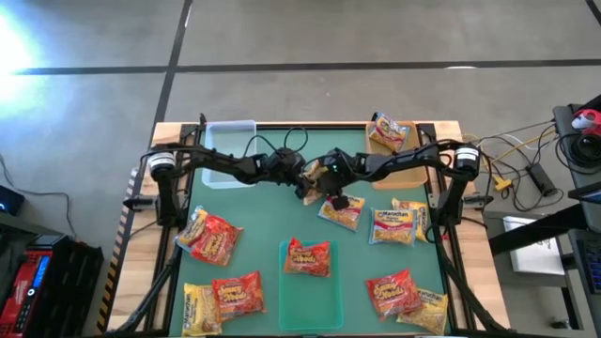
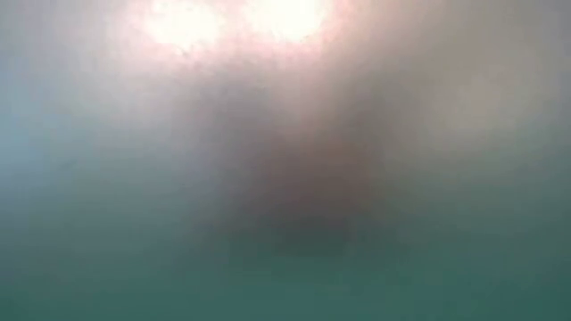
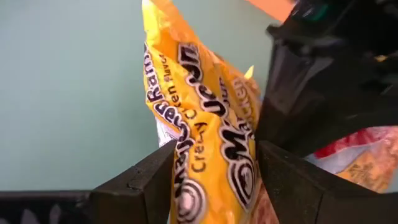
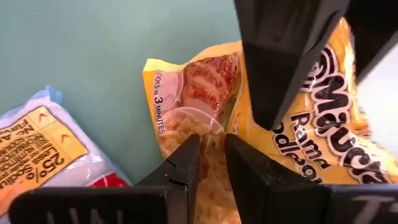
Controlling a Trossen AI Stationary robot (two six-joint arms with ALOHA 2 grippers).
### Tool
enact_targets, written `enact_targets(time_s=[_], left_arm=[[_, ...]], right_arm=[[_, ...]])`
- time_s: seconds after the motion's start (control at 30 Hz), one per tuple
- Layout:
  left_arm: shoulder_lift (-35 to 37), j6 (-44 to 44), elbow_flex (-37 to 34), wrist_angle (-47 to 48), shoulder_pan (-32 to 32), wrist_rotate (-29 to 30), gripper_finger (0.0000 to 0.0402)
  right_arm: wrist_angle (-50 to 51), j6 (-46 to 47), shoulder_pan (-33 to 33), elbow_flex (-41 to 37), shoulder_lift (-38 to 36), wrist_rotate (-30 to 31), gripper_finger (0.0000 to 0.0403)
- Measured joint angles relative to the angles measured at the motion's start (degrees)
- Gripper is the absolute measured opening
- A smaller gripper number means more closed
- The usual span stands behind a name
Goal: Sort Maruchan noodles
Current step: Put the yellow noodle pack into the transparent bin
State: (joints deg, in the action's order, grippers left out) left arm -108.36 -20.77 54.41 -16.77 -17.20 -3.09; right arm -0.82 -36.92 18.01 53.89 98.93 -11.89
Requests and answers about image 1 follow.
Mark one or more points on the green table mat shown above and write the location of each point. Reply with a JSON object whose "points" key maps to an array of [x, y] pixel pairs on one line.
{"points": [[263, 216]]}

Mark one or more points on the yellow-black hazard strip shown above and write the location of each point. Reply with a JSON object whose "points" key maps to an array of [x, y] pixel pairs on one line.
{"points": [[112, 277]]}

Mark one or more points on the dark keypad panel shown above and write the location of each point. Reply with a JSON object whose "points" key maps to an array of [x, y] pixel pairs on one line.
{"points": [[591, 263]]}

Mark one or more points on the black cart leg bar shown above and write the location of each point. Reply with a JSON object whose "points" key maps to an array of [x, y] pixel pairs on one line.
{"points": [[540, 230]]}

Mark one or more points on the clear plastic bin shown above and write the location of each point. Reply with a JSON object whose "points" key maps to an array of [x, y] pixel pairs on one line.
{"points": [[230, 141]]}

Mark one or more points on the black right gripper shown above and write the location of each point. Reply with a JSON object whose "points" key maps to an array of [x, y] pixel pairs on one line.
{"points": [[343, 171]]}

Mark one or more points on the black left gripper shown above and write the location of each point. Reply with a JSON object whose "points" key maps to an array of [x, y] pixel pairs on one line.
{"points": [[284, 166]]}

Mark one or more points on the black power strip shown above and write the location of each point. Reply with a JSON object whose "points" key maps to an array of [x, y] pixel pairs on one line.
{"points": [[542, 180]]}

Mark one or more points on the small black floor object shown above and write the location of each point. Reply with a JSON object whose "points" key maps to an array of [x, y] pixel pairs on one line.
{"points": [[561, 325]]}

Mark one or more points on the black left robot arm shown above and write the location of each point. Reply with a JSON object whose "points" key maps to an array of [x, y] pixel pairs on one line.
{"points": [[211, 162]]}

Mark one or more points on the red equipment case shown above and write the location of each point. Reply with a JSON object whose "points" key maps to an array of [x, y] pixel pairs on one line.
{"points": [[19, 296]]}

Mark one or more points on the black crate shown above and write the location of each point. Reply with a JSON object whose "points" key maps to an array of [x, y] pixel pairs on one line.
{"points": [[75, 291]]}

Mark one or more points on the black aluminium frame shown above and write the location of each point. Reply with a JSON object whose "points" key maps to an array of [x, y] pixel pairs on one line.
{"points": [[328, 126]]}

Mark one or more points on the grey cart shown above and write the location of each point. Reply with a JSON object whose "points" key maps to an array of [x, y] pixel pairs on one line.
{"points": [[563, 122]]}

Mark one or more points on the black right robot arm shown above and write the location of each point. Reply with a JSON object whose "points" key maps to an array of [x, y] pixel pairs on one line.
{"points": [[408, 157]]}

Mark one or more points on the green plastic bin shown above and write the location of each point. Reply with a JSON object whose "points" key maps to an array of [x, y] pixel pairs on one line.
{"points": [[310, 305]]}

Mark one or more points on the red Savory Noodle pack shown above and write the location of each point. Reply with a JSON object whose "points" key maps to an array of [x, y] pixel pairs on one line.
{"points": [[237, 296], [307, 258], [216, 241], [392, 293]]}

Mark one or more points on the red and white object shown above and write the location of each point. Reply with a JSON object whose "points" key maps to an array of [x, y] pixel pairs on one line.
{"points": [[592, 123]]}

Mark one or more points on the tan wooden bin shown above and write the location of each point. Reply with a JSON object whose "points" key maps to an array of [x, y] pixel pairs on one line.
{"points": [[401, 182]]}

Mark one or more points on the white board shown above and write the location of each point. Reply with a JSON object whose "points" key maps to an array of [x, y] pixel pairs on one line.
{"points": [[535, 258]]}

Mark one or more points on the small black device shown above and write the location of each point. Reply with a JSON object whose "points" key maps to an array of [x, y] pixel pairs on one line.
{"points": [[11, 202]]}

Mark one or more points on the black laptop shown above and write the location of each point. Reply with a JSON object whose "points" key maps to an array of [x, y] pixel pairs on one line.
{"points": [[584, 195]]}

